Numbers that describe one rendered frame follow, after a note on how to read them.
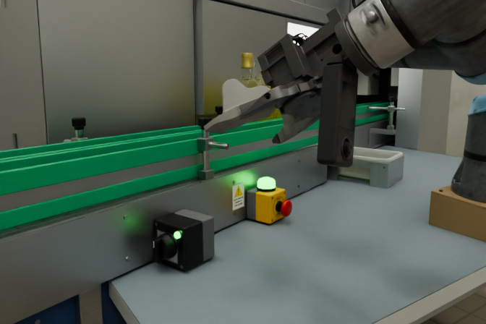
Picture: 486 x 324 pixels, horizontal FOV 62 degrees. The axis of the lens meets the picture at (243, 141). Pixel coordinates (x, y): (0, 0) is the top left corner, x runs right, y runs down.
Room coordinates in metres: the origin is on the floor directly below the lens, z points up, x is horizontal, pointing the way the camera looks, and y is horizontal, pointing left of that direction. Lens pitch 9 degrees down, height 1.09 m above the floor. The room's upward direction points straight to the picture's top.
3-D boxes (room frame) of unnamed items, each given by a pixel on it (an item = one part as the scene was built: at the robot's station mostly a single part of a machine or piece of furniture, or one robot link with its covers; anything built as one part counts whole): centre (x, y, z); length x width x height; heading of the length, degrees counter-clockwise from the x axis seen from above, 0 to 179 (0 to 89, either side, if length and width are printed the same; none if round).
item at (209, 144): (0.82, 0.06, 0.94); 0.07 x 0.04 x 0.13; 53
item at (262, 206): (0.94, -0.06, 0.79); 0.07 x 0.07 x 0.07; 53
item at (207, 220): (0.72, 0.11, 0.79); 0.08 x 0.08 x 0.08; 53
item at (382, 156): (1.36, -0.41, 0.80); 0.22 x 0.17 x 0.09; 53
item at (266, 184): (0.94, -0.06, 0.84); 0.04 x 0.04 x 0.03
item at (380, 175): (1.37, -0.39, 0.79); 0.27 x 0.17 x 0.08; 53
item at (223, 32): (1.60, -0.14, 1.15); 0.90 x 0.03 x 0.34; 143
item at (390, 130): (1.84, -0.65, 0.90); 0.17 x 0.05 x 0.23; 53
